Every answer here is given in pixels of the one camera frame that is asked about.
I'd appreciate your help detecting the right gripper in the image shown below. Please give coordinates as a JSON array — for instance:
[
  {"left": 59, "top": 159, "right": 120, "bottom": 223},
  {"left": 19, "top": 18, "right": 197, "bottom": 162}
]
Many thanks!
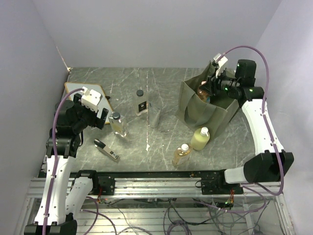
[{"left": 200, "top": 68, "right": 240, "bottom": 95}]

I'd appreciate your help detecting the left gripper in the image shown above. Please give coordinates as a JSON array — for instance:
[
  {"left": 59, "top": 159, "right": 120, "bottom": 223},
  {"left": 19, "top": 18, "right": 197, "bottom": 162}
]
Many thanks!
[{"left": 72, "top": 93, "right": 108, "bottom": 133}]

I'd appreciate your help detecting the orange bottle pink cap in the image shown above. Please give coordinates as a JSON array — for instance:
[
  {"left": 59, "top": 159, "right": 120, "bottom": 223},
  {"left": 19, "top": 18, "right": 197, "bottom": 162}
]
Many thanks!
[{"left": 197, "top": 81, "right": 211, "bottom": 103}]

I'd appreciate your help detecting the short clear yellow bottle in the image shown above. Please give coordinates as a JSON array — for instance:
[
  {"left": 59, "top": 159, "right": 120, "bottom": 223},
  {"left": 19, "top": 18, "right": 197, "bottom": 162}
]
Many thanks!
[{"left": 109, "top": 112, "right": 128, "bottom": 138}]

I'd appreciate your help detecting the green canvas bag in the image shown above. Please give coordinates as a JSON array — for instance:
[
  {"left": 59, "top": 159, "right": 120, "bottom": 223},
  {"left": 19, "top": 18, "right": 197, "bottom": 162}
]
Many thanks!
[{"left": 176, "top": 63, "right": 239, "bottom": 141}]

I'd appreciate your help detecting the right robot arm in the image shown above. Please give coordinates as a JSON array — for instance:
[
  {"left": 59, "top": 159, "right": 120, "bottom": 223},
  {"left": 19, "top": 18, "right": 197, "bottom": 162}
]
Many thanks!
[{"left": 200, "top": 56, "right": 294, "bottom": 194}]

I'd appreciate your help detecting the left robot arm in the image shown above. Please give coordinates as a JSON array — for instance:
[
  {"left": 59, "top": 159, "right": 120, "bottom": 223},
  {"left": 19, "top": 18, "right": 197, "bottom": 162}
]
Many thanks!
[{"left": 24, "top": 98, "right": 109, "bottom": 235}]

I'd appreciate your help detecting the yellow-framed whiteboard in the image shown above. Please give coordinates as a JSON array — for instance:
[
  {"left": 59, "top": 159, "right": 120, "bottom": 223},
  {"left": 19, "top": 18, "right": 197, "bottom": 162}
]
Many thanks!
[{"left": 65, "top": 82, "right": 113, "bottom": 124}]

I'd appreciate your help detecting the tall clear square bottle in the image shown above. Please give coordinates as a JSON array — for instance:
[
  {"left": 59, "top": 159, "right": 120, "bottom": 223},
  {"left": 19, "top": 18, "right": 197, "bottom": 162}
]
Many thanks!
[{"left": 134, "top": 89, "right": 148, "bottom": 116}]

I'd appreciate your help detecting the yellow-green pump bottle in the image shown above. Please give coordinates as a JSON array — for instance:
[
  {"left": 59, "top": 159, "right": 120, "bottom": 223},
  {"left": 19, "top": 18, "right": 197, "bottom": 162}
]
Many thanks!
[{"left": 190, "top": 127, "right": 210, "bottom": 150}]

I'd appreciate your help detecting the amber bottle white cap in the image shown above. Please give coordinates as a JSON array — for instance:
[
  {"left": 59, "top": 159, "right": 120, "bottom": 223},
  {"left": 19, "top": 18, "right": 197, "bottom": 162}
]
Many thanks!
[{"left": 172, "top": 143, "right": 192, "bottom": 167}]

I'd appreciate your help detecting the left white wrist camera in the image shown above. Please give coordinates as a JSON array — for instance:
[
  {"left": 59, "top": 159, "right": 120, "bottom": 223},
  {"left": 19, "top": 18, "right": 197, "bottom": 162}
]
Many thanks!
[{"left": 81, "top": 87, "right": 103, "bottom": 113}]

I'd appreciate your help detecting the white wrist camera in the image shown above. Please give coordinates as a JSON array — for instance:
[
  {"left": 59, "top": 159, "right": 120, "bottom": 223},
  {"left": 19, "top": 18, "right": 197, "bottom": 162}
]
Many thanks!
[
  {"left": 81, "top": 87, "right": 103, "bottom": 113},
  {"left": 213, "top": 53, "right": 228, "bottom": 78}
]

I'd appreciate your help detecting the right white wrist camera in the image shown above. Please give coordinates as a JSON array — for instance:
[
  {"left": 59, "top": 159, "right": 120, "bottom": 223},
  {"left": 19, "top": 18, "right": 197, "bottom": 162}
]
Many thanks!
[{"left": 213, "top": 53, "right": 228, "bottom": 78}]

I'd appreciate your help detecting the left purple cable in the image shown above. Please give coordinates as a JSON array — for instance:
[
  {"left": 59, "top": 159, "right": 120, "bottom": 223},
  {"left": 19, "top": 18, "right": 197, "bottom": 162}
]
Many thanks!
[{"left": 42, "top": 88, "right": 86, "bottom": 235}]

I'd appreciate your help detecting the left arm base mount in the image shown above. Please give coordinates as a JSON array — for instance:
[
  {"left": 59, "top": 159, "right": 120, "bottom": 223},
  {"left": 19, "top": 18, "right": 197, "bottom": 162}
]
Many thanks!
[{"left": 98, "top": 174, "right": 115, "bottom": 196}]

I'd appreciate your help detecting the aluminium rail frame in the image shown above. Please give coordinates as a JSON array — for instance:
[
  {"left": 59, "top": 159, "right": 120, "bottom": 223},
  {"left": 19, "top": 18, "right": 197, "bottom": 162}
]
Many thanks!
[{"left": 22, "top": 171, "right": 294, "bottom": 235}]

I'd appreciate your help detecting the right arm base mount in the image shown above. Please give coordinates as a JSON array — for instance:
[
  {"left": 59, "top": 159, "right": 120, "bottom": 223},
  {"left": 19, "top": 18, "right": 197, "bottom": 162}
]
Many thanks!
[{"left": 195, "top": 170, "right": 244, "bottom": 195}]

